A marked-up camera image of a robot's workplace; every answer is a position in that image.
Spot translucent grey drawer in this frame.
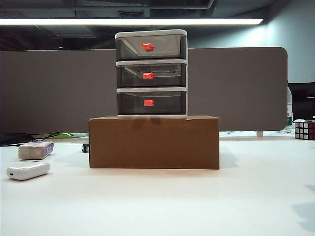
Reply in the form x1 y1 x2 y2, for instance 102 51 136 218
116 35 187 60
117 91 187 116
117 64 187 88

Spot white three-drawer cabinet frame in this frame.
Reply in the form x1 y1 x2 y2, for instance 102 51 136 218
115 29 189 118

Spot white power bank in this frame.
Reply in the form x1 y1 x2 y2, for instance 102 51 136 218
6 160 51 181

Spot brown cardboard box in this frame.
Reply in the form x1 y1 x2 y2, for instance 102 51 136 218
88 115 220 170

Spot grey desk partition panel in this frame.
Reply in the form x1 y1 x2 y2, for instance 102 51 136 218
0 46 289 135

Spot long ceiling light strip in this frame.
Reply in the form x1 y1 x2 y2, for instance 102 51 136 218
0 18 264 26

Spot beige packet with purple label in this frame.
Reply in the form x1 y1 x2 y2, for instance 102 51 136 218
18 141 55 160

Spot black office chair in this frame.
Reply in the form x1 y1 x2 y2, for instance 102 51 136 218
287 82 315 121

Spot black Rubik's cube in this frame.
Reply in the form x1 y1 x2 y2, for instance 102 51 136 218
294 120 315 141

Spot translucent grey drawer, flat red handle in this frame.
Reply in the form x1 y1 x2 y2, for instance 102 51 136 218
117 64 187 88

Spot translucent grey drawer, tilted red handle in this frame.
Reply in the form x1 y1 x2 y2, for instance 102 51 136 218
116 35 187 60

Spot black desk cables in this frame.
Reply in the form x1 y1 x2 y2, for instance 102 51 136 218
0 132 61 147

